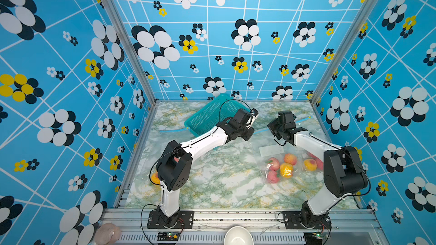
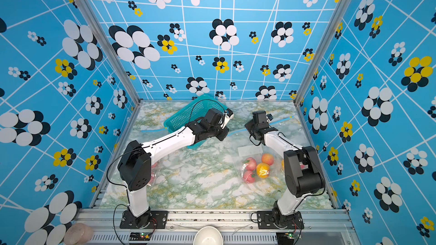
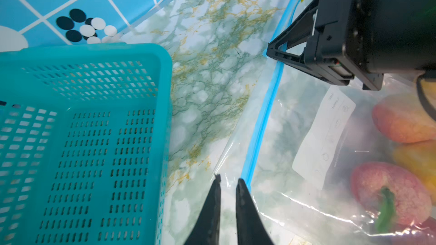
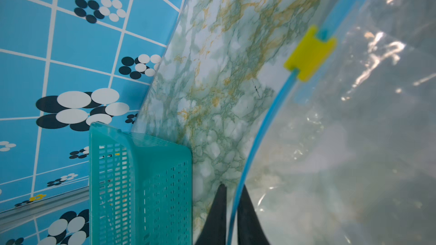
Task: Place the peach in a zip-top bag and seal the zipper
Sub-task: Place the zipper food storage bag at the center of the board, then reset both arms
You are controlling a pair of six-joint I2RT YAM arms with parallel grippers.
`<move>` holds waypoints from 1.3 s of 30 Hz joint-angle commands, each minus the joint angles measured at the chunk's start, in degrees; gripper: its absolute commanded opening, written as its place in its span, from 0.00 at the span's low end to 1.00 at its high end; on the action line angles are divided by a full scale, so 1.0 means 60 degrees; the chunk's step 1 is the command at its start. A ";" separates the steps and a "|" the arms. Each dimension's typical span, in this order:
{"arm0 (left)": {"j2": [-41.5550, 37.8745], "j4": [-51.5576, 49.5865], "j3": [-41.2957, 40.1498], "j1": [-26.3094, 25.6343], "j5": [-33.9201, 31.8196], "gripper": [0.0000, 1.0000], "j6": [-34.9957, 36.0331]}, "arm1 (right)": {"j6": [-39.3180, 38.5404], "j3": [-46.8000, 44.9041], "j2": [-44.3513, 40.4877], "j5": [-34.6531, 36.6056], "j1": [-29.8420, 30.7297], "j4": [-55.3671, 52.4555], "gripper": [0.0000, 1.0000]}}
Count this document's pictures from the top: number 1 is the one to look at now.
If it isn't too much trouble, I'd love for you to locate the aluminium front rail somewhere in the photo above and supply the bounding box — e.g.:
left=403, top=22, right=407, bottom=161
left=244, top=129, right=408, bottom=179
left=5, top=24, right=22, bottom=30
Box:
left=101, top=208, right=389, bottom=245

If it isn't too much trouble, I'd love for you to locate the pink lumpy object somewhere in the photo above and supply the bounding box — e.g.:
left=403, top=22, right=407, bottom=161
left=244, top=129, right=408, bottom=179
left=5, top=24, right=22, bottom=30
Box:
left=94, top=223, right=121, bottom=245

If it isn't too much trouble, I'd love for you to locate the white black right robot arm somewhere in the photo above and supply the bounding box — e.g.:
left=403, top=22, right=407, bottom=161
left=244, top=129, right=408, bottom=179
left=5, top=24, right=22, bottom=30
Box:
left=268, top=111, right=371, bottom=228

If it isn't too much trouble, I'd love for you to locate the orange red peach leaf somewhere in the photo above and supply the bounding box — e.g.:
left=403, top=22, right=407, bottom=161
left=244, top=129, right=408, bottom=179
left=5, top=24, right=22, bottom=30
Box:
left=284, top=153, right=297, bottom=166

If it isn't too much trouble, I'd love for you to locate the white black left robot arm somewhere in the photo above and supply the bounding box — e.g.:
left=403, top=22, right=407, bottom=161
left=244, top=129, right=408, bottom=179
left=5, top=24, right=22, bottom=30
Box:
left=156, top=109, right=259, bottom=219

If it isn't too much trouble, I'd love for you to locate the clear zip bag blue zipper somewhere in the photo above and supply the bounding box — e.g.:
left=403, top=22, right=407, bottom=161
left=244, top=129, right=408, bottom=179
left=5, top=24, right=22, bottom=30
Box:
left=149, top=127, right=191, bottom=188

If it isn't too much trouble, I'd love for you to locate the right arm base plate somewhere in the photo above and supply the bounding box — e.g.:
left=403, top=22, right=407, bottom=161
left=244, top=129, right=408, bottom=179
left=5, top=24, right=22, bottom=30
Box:
left=281, top=209, right=332, bottom=230

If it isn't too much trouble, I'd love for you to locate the yellow red peach top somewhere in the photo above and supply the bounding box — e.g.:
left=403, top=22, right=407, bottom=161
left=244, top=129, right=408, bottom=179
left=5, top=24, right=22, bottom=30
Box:
left=279, top=163, right=294, bottom=179

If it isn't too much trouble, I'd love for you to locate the yellow orange peach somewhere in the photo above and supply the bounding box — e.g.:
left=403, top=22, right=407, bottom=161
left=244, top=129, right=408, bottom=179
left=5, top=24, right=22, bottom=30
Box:
left=151, top=172, right=160, bottom=186

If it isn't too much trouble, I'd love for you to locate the teal plastic mesh basket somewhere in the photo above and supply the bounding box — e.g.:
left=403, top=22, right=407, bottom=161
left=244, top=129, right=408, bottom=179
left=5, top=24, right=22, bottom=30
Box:
left=185, top=95, right=250, bottom=137

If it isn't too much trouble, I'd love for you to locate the yellow round peach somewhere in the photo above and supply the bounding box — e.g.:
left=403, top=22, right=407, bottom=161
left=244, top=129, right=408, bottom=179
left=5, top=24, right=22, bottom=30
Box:
left=304, top=159, right=317, bottom=171

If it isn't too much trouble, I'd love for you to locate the white bowl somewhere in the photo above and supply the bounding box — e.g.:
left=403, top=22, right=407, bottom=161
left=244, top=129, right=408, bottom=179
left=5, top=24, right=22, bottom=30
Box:
left=224, top=226, right=254, bottom=245

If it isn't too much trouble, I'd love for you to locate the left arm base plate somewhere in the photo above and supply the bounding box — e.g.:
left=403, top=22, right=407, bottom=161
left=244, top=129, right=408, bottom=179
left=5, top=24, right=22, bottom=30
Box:
left=146, top=209, right=194, bottom=229

